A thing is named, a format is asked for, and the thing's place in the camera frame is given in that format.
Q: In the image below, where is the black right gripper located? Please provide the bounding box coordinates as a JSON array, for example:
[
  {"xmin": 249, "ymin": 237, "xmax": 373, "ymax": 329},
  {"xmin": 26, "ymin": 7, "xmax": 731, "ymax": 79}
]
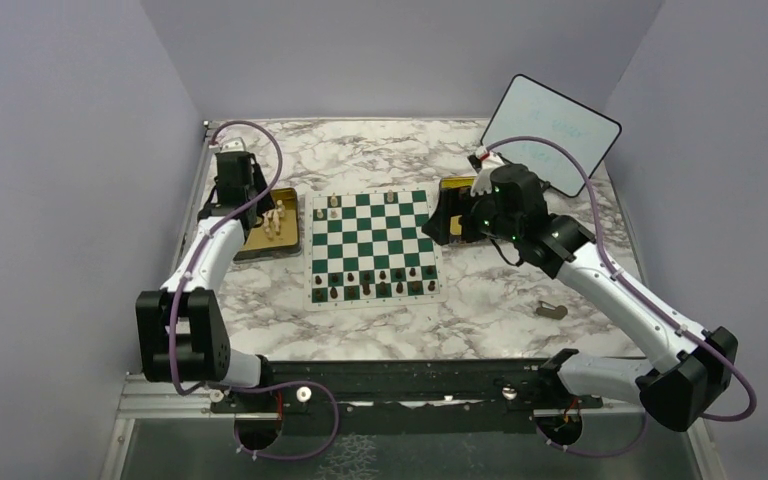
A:
[{"xmin": 422, "ymin": 183, "xmax": 521, "ymax": 245}]

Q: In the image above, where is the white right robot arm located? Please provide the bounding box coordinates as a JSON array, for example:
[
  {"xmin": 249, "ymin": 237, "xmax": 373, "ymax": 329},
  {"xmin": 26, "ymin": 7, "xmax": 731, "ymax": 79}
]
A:
[{"xmin": 422, "ymin": 164, "xmax": 738, "ymax": 432}]

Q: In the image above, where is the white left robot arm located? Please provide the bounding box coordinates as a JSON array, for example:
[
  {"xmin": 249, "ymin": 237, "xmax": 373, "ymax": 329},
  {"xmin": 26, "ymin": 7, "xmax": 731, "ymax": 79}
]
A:
[{"xmin": 135, "ymin": 151, "xmax": 275, "ymax": 411}]

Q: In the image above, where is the green white chess board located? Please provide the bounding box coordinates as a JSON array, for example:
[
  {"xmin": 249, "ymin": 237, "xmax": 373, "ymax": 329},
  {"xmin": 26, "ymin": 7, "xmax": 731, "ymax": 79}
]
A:
[{"xmin": 303, "ymin": 184, "xmax": 448, "ymax": 312}]

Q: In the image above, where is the right gold metal tin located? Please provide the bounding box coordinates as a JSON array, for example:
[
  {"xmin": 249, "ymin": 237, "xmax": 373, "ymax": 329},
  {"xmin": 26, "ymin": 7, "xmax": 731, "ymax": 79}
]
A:
[{"xmin": 439, "ymin": 176, "xmax": 485, "ymax": 243}]

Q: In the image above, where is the gold metal tin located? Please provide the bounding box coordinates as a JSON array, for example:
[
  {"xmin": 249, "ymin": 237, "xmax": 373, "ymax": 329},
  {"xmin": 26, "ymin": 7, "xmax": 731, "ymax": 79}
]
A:
[
  {"xmin": 439, "ymin": 176, "xmax": 485, "ymax": 243},
  {"xmin": 233, "ymin": 188, "xmax": 302, "ymax": 263}
]

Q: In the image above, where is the left gold metal tin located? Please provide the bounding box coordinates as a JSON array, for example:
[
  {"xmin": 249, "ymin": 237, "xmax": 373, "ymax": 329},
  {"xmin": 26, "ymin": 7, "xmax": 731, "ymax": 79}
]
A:
[{"xmin": 233, "ymin": 188, "xmax": 302, "ymax": 263}]

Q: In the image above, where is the small brass padlock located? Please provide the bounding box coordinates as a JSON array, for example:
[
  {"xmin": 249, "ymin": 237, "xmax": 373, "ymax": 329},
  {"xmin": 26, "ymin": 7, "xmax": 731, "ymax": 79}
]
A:
[{"xmin": 535, "ymin": 301, "xmax": 568, "ymax": 320}]

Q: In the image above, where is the small whiteboard on stand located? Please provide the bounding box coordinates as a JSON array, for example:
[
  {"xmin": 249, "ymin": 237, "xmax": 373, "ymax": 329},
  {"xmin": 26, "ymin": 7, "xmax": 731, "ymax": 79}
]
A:
[{"xmin": 480, "ymin": 74, "xmax": 622, "ymax": 198}]

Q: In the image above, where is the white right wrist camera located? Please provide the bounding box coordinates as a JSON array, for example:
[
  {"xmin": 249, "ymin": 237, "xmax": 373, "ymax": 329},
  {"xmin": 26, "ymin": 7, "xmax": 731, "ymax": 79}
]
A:
[{"xmin": 468, "ymin": 150, "xmax": 509, "ymax": 197}]

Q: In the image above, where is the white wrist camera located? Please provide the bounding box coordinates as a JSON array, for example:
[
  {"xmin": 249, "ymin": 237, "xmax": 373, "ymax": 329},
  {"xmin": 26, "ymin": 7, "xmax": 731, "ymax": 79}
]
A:
[
  {"xmin": 215, "ymin": 137, "xmax": 247, "ymax": 155},
  {"xmin": 468, "ymin": 150, "xmax": 509, "ymax": 197}
]

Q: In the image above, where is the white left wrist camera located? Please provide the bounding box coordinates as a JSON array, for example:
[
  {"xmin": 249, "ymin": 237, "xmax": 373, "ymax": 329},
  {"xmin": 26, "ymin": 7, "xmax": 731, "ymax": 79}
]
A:
[{"xmin": 215, "ymin": 137, "xmax": 247, "ymax": 155}]

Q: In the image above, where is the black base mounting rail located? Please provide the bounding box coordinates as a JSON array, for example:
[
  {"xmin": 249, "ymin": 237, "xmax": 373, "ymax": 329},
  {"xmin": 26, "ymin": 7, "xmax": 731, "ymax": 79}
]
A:
[{"xmin": 210, "ymin": 358, "xmax": 602, "ymax": 436}]

